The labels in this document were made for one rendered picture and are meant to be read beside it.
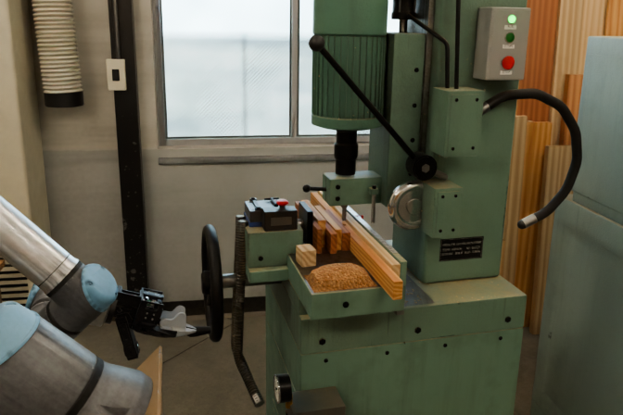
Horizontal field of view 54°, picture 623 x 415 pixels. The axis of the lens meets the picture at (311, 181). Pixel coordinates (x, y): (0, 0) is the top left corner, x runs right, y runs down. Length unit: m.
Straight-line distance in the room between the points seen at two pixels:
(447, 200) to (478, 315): 0.31
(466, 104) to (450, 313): 0.50
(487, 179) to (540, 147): 1.43
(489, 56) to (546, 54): 1.67
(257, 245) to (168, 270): 1.63
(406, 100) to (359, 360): 0.62
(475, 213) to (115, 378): 0.95
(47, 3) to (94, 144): 0.64
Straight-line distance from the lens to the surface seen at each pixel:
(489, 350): 1.64
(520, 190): 2.96
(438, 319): 1.52
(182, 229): 2.98
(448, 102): 1.40
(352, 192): 1.52
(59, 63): 2.69
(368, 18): 1.42
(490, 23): 1.45
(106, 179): 2.94
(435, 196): 1.42
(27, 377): 1.02
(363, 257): 1.42
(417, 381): 1.59
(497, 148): 1.58
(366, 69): 1.42
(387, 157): 1.50
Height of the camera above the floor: 1.45
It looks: 15 degrees down
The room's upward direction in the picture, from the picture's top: 1 degrees clockwise
